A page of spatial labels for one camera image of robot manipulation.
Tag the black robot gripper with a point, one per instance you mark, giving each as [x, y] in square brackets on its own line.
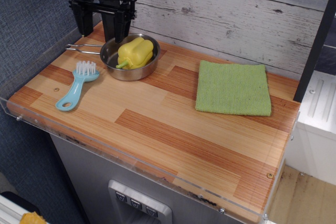
[116, 16]

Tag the yellow toy bell pepper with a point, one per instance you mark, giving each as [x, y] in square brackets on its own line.
[135, 54]

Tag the green towel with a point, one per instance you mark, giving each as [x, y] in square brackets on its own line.
[233, 89]

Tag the light blue dish brush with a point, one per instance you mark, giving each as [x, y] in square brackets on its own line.
[85, 71]

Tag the grey metal cabinet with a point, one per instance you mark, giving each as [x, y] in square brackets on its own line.
[90, 173]

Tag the silver button panel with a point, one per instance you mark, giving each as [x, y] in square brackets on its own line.
[133, 206]

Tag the clear acrylic table guard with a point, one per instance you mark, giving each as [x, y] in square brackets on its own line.
[230, 162]

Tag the yellow and black object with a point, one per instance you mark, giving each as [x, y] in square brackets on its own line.
[26, 218]

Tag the white appliance on right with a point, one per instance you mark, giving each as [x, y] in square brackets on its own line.
[311, 148]

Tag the black vertical post right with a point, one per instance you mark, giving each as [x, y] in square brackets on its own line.
[314, 54]

